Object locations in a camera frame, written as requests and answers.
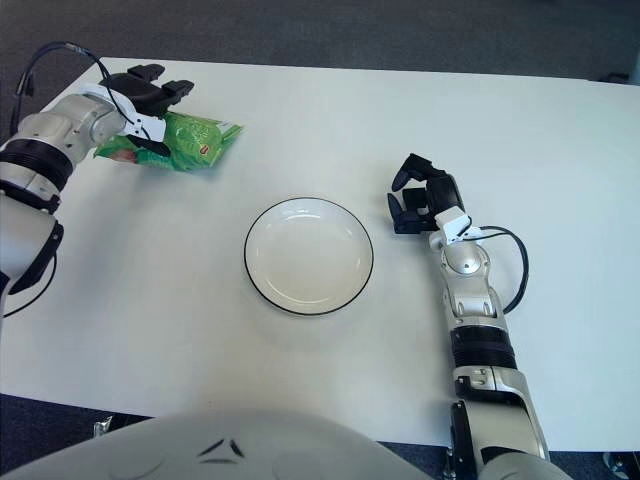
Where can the grey robot torso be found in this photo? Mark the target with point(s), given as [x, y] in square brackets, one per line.
[300, 450]

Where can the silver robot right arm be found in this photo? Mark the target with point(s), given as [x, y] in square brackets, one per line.
[470, 270]

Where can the grey caster wheel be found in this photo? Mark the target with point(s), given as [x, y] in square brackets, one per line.
[617, 462]

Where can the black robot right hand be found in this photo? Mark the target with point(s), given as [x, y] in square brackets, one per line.
[445, 195]

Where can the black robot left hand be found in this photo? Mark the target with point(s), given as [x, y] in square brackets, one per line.
[145, 95]

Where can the white right wrist connector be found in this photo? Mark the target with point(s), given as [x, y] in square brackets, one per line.
[457, 227]

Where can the white plate with black rim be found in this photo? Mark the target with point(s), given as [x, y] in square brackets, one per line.
[310, 257]

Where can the white left wrist connector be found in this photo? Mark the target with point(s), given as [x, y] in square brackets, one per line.
[150, 127]

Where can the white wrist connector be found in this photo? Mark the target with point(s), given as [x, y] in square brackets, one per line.
[150, 127]
[457, 227]

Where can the green snack bag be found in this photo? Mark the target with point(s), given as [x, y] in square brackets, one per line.
[195, 140]

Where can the small silver metal bracket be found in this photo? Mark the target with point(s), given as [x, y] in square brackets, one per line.
[102, 426]

